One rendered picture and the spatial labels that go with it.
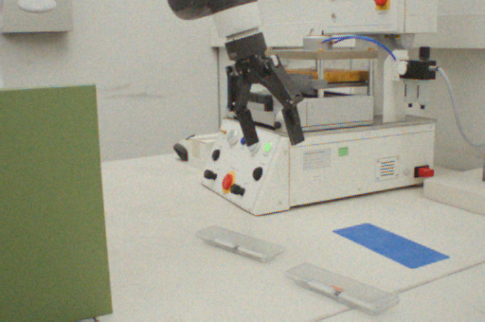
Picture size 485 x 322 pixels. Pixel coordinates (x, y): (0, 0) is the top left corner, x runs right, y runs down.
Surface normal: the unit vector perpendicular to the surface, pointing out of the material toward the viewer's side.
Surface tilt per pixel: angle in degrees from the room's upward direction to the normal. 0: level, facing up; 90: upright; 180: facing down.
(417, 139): 90
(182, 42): 90
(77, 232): 90
